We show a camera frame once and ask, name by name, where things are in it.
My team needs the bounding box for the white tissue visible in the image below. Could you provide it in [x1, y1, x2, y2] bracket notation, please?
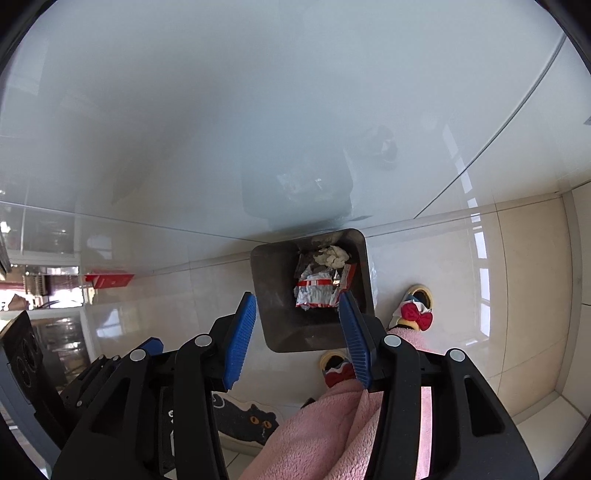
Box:
[314, 246, 349, 268]

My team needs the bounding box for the pink fleece robe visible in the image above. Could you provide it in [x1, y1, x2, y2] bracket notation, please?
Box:
[240, 323, 435, 480]

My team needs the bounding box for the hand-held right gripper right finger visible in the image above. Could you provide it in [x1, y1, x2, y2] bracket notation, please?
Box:
[338, 292, 540, 480]

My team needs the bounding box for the white slipper red bow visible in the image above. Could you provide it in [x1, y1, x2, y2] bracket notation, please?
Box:
[320, 350, 356, 388]
[388, 285, 435, 333]

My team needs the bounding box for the dark grey trash bin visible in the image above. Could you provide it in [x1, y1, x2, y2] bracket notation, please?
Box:
[249, 228, 376, 354]

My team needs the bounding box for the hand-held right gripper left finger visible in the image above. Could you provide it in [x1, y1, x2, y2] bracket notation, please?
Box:
[51, 292, 257, 480]

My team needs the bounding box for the red white snack wrapper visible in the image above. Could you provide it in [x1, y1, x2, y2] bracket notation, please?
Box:
[294, 263, 356, 310]

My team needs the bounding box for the white glossy cabinet front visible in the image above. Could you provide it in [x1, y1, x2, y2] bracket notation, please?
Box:
[0, 0, 591, 278]

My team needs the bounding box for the red plastic object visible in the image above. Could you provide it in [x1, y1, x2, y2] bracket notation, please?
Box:
[84, 272, 136, 288]

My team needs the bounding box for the black appliance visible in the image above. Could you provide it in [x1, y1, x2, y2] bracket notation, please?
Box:
[0, 310, 70, 467]

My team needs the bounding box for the black cat floor mat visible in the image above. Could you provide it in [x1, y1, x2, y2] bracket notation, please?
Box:
[159, 391, 280, 469]

